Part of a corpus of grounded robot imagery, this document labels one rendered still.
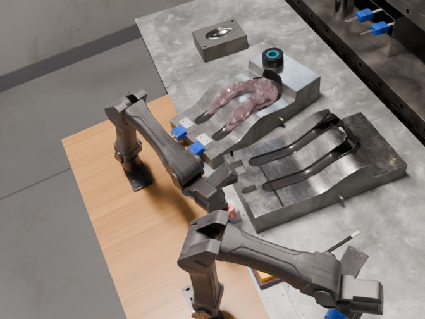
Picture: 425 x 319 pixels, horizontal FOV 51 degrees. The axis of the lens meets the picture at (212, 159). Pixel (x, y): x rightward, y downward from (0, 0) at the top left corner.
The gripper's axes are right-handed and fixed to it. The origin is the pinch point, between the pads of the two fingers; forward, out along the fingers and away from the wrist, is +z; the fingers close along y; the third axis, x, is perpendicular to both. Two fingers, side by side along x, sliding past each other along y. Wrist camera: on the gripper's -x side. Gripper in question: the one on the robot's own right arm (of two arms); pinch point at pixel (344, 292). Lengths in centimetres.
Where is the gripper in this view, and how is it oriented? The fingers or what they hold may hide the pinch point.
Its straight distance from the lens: 114.9
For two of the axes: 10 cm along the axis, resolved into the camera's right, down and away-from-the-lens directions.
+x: -4.8, 8.7, -0.2
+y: -7.7, -4.2, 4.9
